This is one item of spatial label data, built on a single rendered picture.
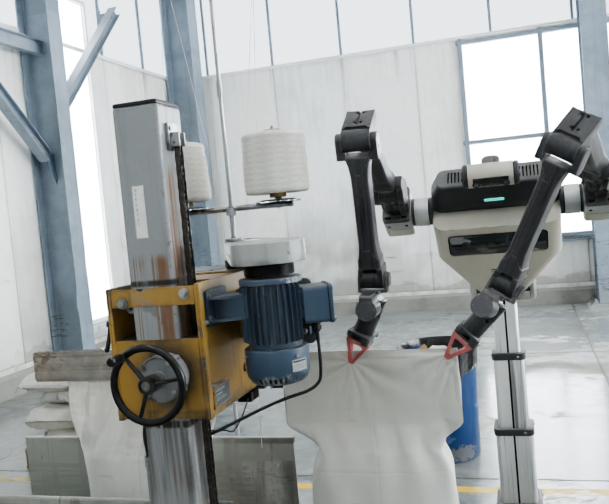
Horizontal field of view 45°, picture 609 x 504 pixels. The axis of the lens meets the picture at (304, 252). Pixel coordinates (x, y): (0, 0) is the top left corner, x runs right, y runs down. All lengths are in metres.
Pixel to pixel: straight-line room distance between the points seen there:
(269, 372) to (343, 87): 8.80
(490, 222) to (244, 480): 1.19
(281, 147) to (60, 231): 6.23
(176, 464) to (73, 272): 6.17
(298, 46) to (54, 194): 4.34
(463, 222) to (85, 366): 1.25
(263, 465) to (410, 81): 8.09
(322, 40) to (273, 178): 8.79
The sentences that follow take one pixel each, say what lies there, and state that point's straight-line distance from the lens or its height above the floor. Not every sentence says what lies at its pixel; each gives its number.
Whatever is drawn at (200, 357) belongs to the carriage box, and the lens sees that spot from 1.68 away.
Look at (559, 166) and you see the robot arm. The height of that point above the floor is 1.53.
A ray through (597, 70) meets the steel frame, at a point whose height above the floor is 2.85.
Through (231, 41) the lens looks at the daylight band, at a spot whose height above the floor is 4.03.
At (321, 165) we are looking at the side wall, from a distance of 10.31.
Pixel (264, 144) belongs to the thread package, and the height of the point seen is 1.65.
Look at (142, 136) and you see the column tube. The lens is 1.71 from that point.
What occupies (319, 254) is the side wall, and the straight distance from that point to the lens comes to 10.35.
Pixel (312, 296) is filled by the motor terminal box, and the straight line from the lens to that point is 1.69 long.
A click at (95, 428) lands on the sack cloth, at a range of 2.36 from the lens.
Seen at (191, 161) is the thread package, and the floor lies 1.63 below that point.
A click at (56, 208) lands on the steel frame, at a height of 1.76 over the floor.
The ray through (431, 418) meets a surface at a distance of 2.04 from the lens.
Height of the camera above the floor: 1.47
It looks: 3 degrees down
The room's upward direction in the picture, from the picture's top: 5 degrees counter-clockwise
